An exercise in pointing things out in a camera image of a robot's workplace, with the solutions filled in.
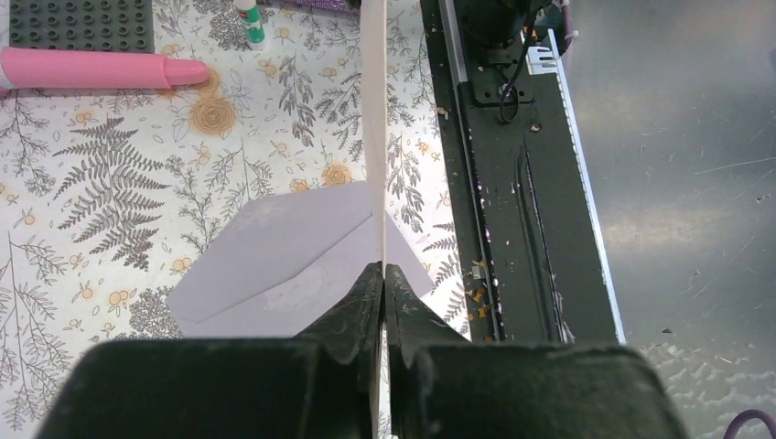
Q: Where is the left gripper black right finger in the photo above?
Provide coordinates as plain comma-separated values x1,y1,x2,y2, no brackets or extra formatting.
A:
384,264,686,438

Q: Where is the white slotted cable duct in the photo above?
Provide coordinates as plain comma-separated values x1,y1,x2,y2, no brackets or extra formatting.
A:
528,31,626,344

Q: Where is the floral patterned table mat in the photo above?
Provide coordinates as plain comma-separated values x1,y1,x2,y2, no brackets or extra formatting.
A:
0,0,486,439

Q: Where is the purple glitter microphone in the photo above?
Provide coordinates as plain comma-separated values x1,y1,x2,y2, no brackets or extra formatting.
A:
284,0,362,13

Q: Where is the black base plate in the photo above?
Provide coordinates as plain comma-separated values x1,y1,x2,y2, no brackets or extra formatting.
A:
419,0,620,346

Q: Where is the pink toy microphone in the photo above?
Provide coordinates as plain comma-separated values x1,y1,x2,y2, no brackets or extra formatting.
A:
1,47,210,91

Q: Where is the tan lined letter paper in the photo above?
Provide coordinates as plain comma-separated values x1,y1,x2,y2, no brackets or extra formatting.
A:
360,0,389,265

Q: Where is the grey paper envelope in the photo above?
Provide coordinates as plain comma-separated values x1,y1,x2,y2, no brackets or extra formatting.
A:
167,182,434,337

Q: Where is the small glue stick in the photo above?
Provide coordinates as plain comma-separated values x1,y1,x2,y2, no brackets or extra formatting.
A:
232,0,266,51

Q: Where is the dark green building baseplate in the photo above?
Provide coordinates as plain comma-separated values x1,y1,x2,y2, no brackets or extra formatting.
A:
1,0,155,53

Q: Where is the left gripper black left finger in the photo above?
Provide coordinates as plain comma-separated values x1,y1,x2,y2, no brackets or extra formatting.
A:
38,262,383,438

